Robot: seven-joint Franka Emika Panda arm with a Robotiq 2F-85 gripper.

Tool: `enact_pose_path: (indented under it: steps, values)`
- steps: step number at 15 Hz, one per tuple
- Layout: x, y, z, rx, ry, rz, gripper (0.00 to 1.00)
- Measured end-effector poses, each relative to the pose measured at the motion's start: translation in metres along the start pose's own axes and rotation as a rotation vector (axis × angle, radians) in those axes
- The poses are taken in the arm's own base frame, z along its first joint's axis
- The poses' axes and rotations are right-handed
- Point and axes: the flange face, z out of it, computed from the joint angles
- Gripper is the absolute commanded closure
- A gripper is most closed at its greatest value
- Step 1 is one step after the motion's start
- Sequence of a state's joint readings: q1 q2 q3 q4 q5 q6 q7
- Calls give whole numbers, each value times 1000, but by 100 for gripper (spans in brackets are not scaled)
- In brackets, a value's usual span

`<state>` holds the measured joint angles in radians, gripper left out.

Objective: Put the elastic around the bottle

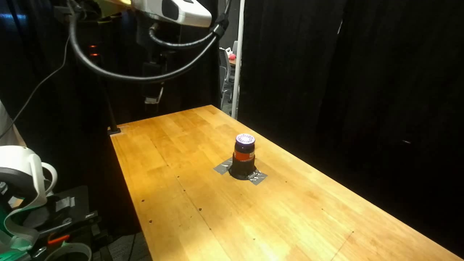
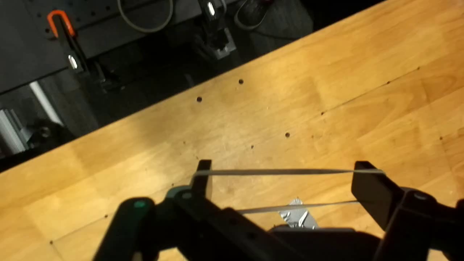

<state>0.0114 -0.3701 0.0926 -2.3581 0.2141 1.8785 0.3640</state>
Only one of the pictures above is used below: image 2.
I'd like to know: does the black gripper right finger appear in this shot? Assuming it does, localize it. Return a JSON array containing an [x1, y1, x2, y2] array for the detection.
[[351, 161, 464, 261]]

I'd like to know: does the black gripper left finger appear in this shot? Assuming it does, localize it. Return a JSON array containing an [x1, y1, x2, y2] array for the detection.
[[93, 158, 302, 261]]

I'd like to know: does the thin white elastic band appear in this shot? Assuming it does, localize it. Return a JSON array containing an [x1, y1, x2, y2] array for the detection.
[[194, 166, 386, 214]]

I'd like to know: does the black clamp with silver knob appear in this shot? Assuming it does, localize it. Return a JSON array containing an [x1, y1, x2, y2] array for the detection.
[[196, 0, 239, 61]]

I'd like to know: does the black perforated mounting panel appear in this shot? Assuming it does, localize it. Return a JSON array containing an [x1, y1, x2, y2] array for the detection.
[[0, 0, 204, 95]]

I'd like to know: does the white metal post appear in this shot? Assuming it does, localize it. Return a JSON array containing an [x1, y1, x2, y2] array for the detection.
[[28, 79, 65, 127]]

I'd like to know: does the grey cable loop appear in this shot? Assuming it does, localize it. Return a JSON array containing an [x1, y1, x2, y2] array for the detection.
[[116, 0, 175, 34]]

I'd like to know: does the black cable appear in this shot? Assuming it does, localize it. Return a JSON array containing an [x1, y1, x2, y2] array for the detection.
[[233, 0, 274, 32]]

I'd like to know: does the orange handled bar clamp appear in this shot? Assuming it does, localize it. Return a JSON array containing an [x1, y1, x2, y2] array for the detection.
[[45, 8, 100, 81]]

